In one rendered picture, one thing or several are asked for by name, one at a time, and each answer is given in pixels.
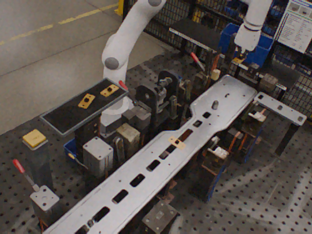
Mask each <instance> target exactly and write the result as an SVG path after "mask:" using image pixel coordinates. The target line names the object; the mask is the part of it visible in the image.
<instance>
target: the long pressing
mask: <svg viewBox="0 0 312 234"><path fill-rule="evenodd" d="M224 84H225V85H224ZM228 93H229V95H227V97H225V96H226V94H228ZM257 94H258V92H257V91H256V90H255V89H254V88H252V87H250V86H248V85H247V84H245V83H243V82H242V81H240V80H237V79H235V78H233V77H232V76H230V75H228V74H226V75H224V76H223V77H222V78H220V79H219V80H217V82H216V83H215V84H214V85H212V87H210V88H208V89H207V90H206V91H205V92H204V93H203V94H202V95H201V96H200V97H198V98H197V99H196V100H194V101H193V102H192V103H191V104H190V107H189V109H190V112H191V116H192V118H191V119H190V120H189V121H188V122H186V123H185V124H184V125H183V126H182V127H180V129H178V130H176V131H162V132H160V134H158V135H156V136H155V137H154V138H153V139H152V140H151V141H150V142H149V143H148V144H147V145H146V146H144V147H142V148H141V149H140V150H139V151H138V152H137V153H136V154H135V155H134V156H132V157H130V159H128V160H127V162H125V163H124V164H123V165H122V166H121V167H119V168H118V169H117V170H116V171H115V172H114V173H113V174H111V175H110V176H108V177H107V178H106V179H105V180H104V181H103V182H102V183H101V184H99V185H98V186H97V187H96V188H95V189H94V190H93V191H91V192H90V193H89V194H88V195H86V196H85V197H84V198H83V199H82V200H81V201H79V202H78V203H77V204H76V205H74V206H73V207H72V208H71V209H70V210H69V211H67V212H66V213H65V214H64V215H63V216H62V217H61V218H59V219H58V220H57V221H56V222H55V223H53V224H52V225H51V226H50V227H49V228H47V229H46V230H45V231H44V232H43V233H42V234H74V233H76V232H77V231H78V230H79V229H80V228H81V227H82V226H84V225H86V226H87V221H88V220H89V219H92V217H93V216H94V215H95V214H97V212H98V211H99V210H100V209H102V208H103V207H104V206H106V207H107V208H109V209H110V212H109V213H108V214H107V215H106V216H105V217H103V218H102V219H101V220H100V221H99V222H98V223H95V222H94V225H93V226H92V227H91V228H90V227H88V226H87V228H88V229H89V231H88V232H87V234H118V233H120V232H121V231H122V230H123V228H124V227H125V226H126V225H127V224H128V223H129V222H130V221H131V220H132V219H133V218H134V217H135V216H136V215H137V214H138V213H139V212H140V211H141V210H142V209H143V208H144V207H145V206H146V205H147V204H148V203H149V202H150V200H151V199H152V198H153V197H154V196H156V195H157V194H158V193H159V192H160V191H161V189H162V188H163V187H164V186H165V185H166V184H167V183H168V182H169V181H170V180H171V179H172V178H173V177H174V176H175V175H176V174H177V172H178V171H179V170H180V169H181V168H182V167H184V165H185V164H186V163H187V162H188V161H189V160H190V159H191V158H192V157H193V156H194V155H195V154H196V153H197V152H198V151H199V150H200V149H201V148H202V147H203V145H205V144H206V142H207V141H208V140H209V139H210V138H211V137H212V136H213V135H214V134H215V133H217V132H220V131H223V130H225V129H226V128H227V127H228V126H229V125H230V124H231V123H232V122H233V121H234V120H235V119H236V118H237V117H238V116H239V115H240V114H241V112H242V111H243V110H244V109H245V108H246V107H247V106H248V105H249V104H250V102H251V101H252V100H254V97H255V96H256V95H257ZM243 95H244V96H243ZM214 100H218V102H219V105H218V108H217V110H213V109H212V108H211V107H212V104H213V101H214ZM205 112H208V113H210V114H211V115H210V116H209V117H208V118H207V119H206V118H204V117H203V115H204V114H205ZM218 115H219V116H218ZM196 121H200V122H202V124H201V125H200V126H199V127H197V128H196V127H195V126H193V124H194V123H195V122H196ZM209 123H210V125H209ZM187 129H189V130H191V131H193V133H192V134H190V135H189V136H188V137H187V138H186V139H185V140H184V141H183V143H184V144H185V145H186V146H185V147H184V149H183V150H181V149H179V148H178V147H176V149H175V150H174V151H173V152H172V153H171V154H170V155H169V156H168V157H166V158H165V159H164V160H162V159H161V158H159V156H160V155H161V154H162V152H163V151H164V150H165V149H166V148H168V147H169V146H171V145H173V144H172V143H170V142H169V141H168V139H169V138H170V137H171V136H174V137H175V138H176V139H178V138H179V137H180V136H181V135H182V134H183V133H185V131H186V130H187ZM151 152H153V153H151ZM154 160H158V161H160V162H161V164H160V165H159V166H157V167H156V168H155V169H154V170H153V171H151V172H150V171H148V170H147V169H146V168H147V167H148V166H149V165H150V163H152V162H153V161H154ZM169 164H170V166H169ZM139 174H142V175H143V176H145V178H144V179H143V180H142V181H141V182H140V183H139V185H138V186H137V187H132V186H131V185H130V184H129V183H130V182H131V181H132V180H133V179H134V178H136V177H137V176H138V175H139ZM119 180H121V182H119ZM121 190H126V191H127V192H128V193H129V194H128V195H126V196H125V197H124V198H123V199H122V200H121V201H120V203H118V204H115V203H113V202H112V201H111V200H112V199H113V198H114V197H115V196H116V195H117V194H119V192H120V191H121ZM80 215H82V216H80ZM99 231H100V232H101V233H99Z"/></svg>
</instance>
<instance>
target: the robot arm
mask: <svg viewBox="0 0 312 234"><path fill-rule="evenodd" d="M240 1H242V2H244V3H245V4H247V5H248V6H249V7H248V10H247V15H246V17H245V18H244V19H243V21H244V23H243V24H242V25H241V27H240V29H239V31H238V33H237V35H236V38H235V40H234V41H233V42H234V43H235V44H236V45H237V48H238V52H237V54H236V55H237V58H238V57H239V56H240V54H241V52H242V47H243V48H245V49H246V50H245V52H244V53H243V54H242V57H241V59H240V60H241V61H242V60H243V59H245V58H246V55H247V53H255V52H256V47H257V44H258V41H259V35H260V32H261V28H262V25H263V22H264V19H265V18H266V15H267V13H268V9H269V7H270V6H271V3H272V0H240ZM165 2H166V0H138V1H137V2H136V4H135V5H133V7H132V8H131V10H130V12H129V13H128V15H127V16H126V18H125V20H124V21H123V23H122V24H121V26H120V28H119V30H118V32H117V33H116V34H114V35H112V36H111V37H110V38H109V39H108V42H107V44H106V47H105V48H104V51H103V54H102V62H103V64H104V74H103V79H104V78H105V77H108V78H109V79H111V80H112V81H114V82H115V83H116V84H118V85H119V83H118V81H119V80H122V81H123V83H124V84H125V80H126V71H127V67H128V57H129V54H130V52H131V50H132V48H133V46H134V45H135V43H136V41H137V40H138V38H139V35H140V34H141V32H142V31H143V29H144V28H145V27H146V26H147V24H148V23H149V22H150V20H151V19H152V18H153V17H154V16H155V15H156V14H157V13H159V12H160V10H161V8H162V7H163V5H164V4H165ZM128 106H129V102H128V100H127V98H126V97H125V98H122V99H121V100H119V101H118V102H116V103H115V104H114V105H112V106H111V107H109V108H108V109H106V110H105V111H103V112H102V113H104V114H107V115H111V116H116V115H119V114H122V113H123V112H125V111H126V110H127V109H128Z"/></svg>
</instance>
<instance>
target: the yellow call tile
mask: <svg viewBox="0 0 312 234"><path fill-rule="evenodd" d="M23 139H24V140H25V142H27V143H28V144H29V145H30V146H32V148H34V147H35V146H37V145H38V144H40V143H41V142H42V141H44V140H45V139H46V137H44V135H43V134H41V133H40V132H39V131H38V130H33V131H31V132H30V133H28V134H27V135H25V136H24V137H23Z"/></svg>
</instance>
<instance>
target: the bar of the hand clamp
mask: <svg viewBox="0 0 312 234"><path fill-rule="evenodd" d="M205 53H206V61H205V71H204V75H206V76H207V77H208V75H209V77H208V78H210V75H211V67H212V62H213V58H216V57H217V55H218V54H217V52H214V53H213V49H211V48H210V49H209V50H207V51H205Z"/></svg>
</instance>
